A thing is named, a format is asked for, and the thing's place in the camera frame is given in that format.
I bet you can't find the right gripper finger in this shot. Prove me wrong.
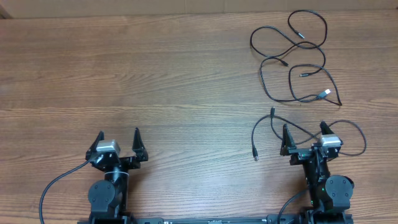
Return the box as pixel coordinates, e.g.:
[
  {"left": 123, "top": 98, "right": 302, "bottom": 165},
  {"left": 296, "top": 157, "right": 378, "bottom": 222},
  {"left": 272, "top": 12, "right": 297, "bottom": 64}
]
[
  {"left": 320, "top": 121, "right": 334, "bottom": 135},
  {"left": 280, "top": 124, "right": 296, "bottom": 156}
]

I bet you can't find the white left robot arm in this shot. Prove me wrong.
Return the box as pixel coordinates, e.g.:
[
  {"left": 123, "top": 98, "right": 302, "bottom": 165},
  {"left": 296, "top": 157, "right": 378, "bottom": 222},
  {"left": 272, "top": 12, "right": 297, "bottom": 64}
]
[{"left": 85, "top": 128, "right": 149, "bottom": 223}]

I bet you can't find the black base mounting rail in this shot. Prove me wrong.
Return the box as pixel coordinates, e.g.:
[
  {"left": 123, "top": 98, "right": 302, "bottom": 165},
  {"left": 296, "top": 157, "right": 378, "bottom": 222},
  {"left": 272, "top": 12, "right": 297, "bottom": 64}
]
[{"left": 77, "top": 213, "right": 354, "bottom": 224}]

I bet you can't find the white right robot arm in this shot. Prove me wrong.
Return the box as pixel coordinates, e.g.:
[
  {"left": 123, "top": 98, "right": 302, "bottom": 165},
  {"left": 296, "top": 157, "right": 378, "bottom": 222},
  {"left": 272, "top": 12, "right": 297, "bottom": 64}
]
[{"left": 277, "top": 121, "right": 354, "bottom": 223}]

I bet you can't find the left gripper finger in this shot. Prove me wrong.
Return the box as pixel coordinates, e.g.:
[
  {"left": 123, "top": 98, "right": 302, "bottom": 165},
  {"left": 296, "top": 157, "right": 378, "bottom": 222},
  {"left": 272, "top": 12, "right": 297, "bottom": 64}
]
[
  {"left": 85, "top": 131, "right": 104, "bottom": 161},
  {"left": 132, "top": 128, "right": 149, "bottom": 162}
]

